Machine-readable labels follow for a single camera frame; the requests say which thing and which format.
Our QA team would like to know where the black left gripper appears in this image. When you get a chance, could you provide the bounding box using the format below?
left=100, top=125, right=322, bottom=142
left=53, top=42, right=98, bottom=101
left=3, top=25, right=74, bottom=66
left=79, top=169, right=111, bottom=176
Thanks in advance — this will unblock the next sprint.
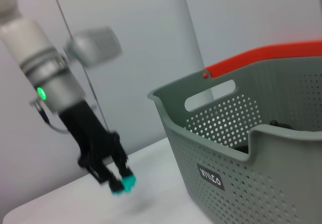
left=59, top=102, right=134, bottom=195

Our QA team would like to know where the teal toy brick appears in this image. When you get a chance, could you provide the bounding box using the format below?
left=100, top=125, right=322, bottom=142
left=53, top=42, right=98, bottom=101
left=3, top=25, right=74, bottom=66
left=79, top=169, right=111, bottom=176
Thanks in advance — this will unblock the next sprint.
left=110, top=175, right=137, bottom=196

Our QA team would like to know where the grey perforated storage bin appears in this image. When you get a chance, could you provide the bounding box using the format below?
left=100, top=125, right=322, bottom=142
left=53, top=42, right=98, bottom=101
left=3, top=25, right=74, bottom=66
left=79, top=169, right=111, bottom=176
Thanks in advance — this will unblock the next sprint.
left=147, top=56, right=322, bottom=224

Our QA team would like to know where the black clay teapot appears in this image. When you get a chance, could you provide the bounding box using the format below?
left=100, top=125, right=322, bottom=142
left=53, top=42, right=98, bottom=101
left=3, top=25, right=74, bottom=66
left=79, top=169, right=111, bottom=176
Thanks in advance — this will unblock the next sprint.
left=269, top=119, right=293, bottom=129

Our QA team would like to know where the left gripper cable connector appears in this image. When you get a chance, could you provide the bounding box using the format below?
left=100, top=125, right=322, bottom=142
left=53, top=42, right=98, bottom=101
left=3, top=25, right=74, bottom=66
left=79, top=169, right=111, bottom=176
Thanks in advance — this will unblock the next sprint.
left=29, top=98, right=71, bottom=134

